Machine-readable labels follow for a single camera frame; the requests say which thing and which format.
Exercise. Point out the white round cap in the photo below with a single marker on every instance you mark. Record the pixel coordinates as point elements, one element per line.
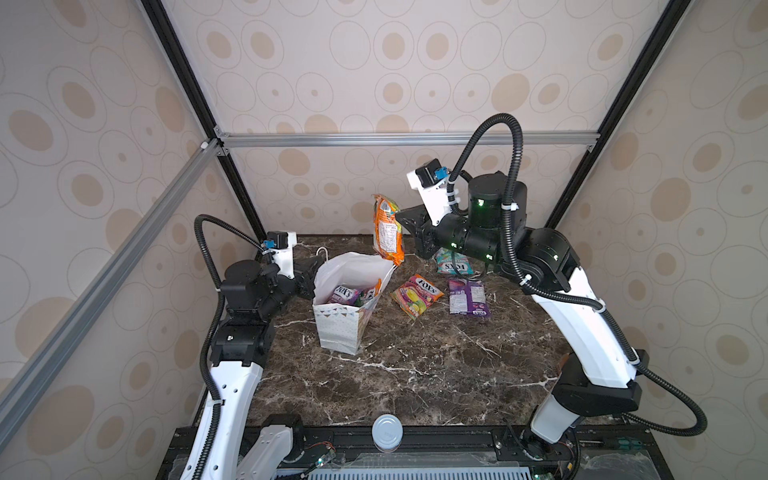
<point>387,433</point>

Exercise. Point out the purple candy packet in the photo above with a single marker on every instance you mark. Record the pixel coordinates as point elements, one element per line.
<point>467,297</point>

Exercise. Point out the right black frame post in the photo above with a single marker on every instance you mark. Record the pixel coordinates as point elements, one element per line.
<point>652,49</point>

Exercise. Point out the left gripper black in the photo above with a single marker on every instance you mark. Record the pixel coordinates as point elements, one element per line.
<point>306,276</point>

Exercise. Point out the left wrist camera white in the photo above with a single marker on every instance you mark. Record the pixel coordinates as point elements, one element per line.
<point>279,245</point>

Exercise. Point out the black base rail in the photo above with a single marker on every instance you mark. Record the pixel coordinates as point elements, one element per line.
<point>480,452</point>

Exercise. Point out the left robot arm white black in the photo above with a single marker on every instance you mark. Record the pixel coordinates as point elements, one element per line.
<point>250,294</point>

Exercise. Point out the red yellow Fox's packet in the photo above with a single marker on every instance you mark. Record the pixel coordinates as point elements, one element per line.
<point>388,235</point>

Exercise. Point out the teal Fox's candy packet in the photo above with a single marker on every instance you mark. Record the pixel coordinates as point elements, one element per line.
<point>451,263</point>

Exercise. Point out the pink Fox's berries packet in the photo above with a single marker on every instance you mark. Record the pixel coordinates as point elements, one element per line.
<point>344,295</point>

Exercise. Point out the left diagonal aluminium rail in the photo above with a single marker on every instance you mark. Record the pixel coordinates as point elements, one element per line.
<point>26,390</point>

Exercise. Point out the horizontal aluminium rail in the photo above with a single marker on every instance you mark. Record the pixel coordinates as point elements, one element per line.
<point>411,139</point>

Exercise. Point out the black frame post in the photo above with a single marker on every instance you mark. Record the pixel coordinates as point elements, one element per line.
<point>171,45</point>
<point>652,49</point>

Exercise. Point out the orange red Fox's packet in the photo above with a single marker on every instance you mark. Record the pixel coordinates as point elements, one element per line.
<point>416,296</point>

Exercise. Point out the white paper bag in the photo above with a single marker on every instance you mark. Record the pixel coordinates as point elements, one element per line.
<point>340,328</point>

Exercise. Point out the left black frame post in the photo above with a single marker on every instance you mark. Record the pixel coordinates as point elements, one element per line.
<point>171,45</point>

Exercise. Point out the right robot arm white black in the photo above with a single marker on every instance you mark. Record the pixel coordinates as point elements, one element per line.
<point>484,218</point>

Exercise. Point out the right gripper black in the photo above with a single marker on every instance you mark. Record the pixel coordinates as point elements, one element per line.
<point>421,231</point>

